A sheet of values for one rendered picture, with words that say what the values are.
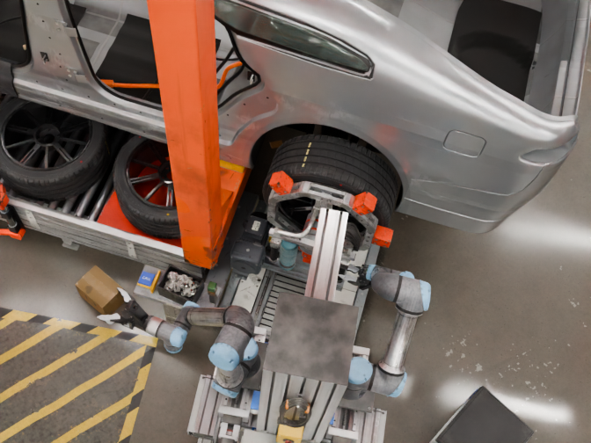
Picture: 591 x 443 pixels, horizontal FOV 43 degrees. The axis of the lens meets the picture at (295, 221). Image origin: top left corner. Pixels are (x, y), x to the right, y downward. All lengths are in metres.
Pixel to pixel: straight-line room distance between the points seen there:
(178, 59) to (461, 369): 2.66
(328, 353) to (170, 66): 1.10
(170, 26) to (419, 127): 1.32
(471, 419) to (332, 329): 1.92
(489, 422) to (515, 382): 0.55
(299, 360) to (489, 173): 1.62
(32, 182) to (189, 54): 2.05
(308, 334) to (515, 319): 2.62
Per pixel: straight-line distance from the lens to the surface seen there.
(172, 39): 2.49
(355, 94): 3.24
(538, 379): 4.62
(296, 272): 4.34
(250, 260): 4.10
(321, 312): 2.25
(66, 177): 4.34
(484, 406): 4.10
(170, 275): 3.89
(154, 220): 4.13
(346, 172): 3.50
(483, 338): 4.59
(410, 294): 3.10
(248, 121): 3.66
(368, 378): 3.24
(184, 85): 2.65
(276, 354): 2.20
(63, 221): 4.34
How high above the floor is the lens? 4.12
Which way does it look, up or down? 62 degrees down
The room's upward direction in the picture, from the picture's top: 9 degrees clockwise
